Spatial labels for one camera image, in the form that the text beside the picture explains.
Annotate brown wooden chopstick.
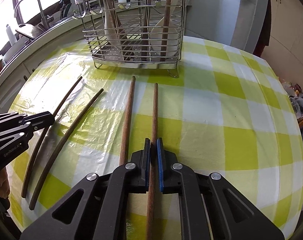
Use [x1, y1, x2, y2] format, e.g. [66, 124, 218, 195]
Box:
[146, 83, 158, 240]
[119, 76, 136, 165]

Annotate steel utensil drainer basket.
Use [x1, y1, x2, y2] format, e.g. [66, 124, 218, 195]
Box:
[74, 0, 186, 71]

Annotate tall chrome kitchen faucet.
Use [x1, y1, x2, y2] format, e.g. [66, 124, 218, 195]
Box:
[14, 0, 58, 30]

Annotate yellow checked tablecloth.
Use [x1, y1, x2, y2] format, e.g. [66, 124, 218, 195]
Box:
[7, 37, 303, 238]

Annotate dark curved chopstick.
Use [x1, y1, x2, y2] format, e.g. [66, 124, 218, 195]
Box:
[20, 76, 83, 199]
[28, 88, 104, 210]

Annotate person's left hand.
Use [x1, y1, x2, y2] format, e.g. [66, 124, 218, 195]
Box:
[0, 167, 10, 199]

